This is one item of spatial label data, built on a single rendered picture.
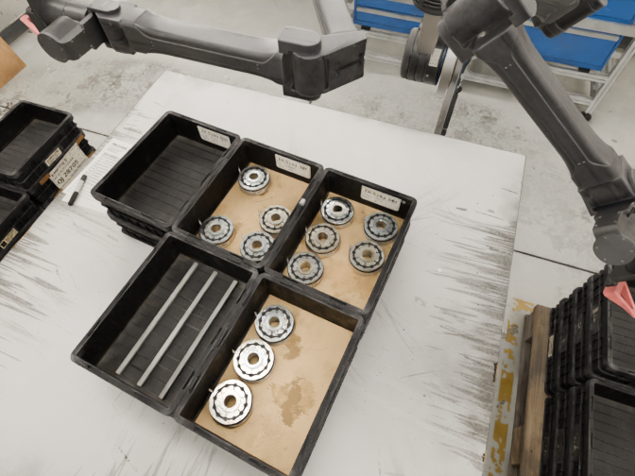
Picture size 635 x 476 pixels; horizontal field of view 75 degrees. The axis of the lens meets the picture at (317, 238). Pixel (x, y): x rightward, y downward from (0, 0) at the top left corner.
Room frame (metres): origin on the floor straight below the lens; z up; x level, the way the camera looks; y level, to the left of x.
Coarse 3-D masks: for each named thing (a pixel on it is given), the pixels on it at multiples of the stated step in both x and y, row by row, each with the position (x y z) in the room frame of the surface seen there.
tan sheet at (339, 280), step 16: (320, 208) 0.76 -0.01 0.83; (368, 208) 0.75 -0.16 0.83; (352, 224) 0.69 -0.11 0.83; (400, 224) 0.69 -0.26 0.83; (304, 240) 0.64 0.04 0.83; (320, 240) 0.64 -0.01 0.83; (352, 240) 0.64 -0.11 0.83; (336, 256) 0.58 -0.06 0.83; (368, 256) 0.58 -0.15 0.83; (336, 272) 0.53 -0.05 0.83; (352, 272) 0.53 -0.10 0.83; (320, 288) 0.48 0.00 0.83; (336, 288) 0.48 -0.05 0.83; (352, 288) 0.48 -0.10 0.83; (368, 288) 0.48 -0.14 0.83; (352, 304) 0.43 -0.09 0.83
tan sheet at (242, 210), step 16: (272, 176) 0.90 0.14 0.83; (240, 192) 0.83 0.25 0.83; (272, 192) 0.83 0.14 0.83; (288, 192) 0.83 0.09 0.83; (224, 208) 0.77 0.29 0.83; (240, 208) 0.77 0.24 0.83; (256, 208) 0.77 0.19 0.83; (288, 208) 0.76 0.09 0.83; (240, 224) 0.71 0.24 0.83; (256, 224) 0.71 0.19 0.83; (240, 240) 0.65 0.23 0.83
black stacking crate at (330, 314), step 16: (272, 288) 0.46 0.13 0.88; (256, 304) 0.43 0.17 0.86; (304, 304) 0.42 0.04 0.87; (320, 304) 0.40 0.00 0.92; (240, 320) 0.37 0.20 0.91; (336, 320) 0.37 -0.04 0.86; (352, 320) 0.35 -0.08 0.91; (240, 336) 0.35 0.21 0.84; (224, 352) 0.29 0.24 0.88; (352, 352) 0.30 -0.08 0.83; (208, 368) 0.24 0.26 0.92; (224, 368) 0.27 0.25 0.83; (208, 384) 0.22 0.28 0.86; (192, 400) 0.18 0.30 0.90; (192, 416) 0.15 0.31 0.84
